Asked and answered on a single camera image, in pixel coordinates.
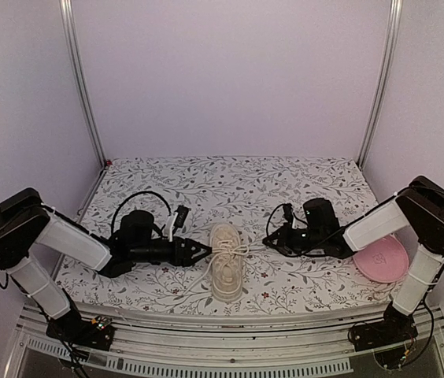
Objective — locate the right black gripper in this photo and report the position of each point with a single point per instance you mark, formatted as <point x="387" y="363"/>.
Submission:
<point x="284" y="241"/>

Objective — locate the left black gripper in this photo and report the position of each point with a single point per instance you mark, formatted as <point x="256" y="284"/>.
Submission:
<point x="179" y="260"/>

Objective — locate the cream white sneaker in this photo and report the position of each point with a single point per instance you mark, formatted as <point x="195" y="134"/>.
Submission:
<point x="227" y="265"/>

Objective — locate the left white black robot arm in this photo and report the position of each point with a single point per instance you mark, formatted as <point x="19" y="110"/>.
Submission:
<point x="25" y="220"/>

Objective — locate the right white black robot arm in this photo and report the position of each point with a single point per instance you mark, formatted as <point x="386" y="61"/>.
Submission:
<point x="419" y="206"/>

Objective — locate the floral patterned table mat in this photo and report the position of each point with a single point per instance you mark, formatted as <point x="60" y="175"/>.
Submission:
<point x="244" y="192"/>

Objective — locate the pink round plate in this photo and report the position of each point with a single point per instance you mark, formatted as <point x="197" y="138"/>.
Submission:
<point x="384" y="261"/>

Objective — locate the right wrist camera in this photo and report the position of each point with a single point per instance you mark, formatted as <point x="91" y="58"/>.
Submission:
<point x="288" y="215"/>

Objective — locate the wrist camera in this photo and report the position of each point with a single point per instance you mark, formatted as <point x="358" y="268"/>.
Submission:
<point x="175" y="220"/>
<point x="288" y="215"/>

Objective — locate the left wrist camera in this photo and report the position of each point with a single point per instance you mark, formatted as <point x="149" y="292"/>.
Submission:
<point x="175" y="220"/>

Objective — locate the aluminium front rail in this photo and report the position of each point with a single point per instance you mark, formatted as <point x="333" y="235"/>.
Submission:
<point x="149" y="344"/>

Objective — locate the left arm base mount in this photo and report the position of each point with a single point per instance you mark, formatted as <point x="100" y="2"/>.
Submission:
<point x="93" y="334"/>

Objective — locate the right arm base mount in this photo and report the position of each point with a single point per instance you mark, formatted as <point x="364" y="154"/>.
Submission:
<point x="393" y="328"/>

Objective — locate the left aluminium frame post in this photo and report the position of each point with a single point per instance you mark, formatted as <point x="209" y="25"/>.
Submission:
<point x="69" y="26"/>

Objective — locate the aluminium frame post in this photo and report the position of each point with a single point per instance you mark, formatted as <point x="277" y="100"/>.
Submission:
<point x="69" y="26"/>
<point x="390" y="44"/>

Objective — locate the right aluminium frame post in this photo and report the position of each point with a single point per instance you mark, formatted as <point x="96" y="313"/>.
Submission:
<point x="390" y="44"/>

